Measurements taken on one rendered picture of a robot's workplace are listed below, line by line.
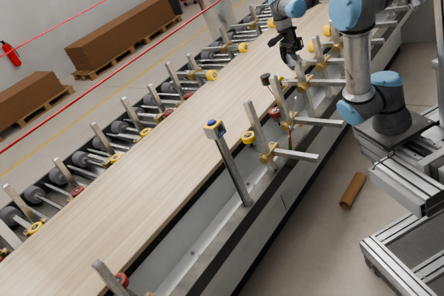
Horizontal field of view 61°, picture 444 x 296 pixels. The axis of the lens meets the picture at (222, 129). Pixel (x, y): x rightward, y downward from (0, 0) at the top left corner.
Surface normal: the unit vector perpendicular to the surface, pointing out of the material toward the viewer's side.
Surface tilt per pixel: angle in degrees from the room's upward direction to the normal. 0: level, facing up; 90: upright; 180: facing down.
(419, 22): 90
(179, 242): 90
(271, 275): 0
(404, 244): 0
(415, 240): 0
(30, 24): 90
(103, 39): 90
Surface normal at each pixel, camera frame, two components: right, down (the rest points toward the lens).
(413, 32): -0.58, 0.59
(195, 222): 0.73, 0.10
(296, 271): -0.35, -0.80
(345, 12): -0.88, 0.39
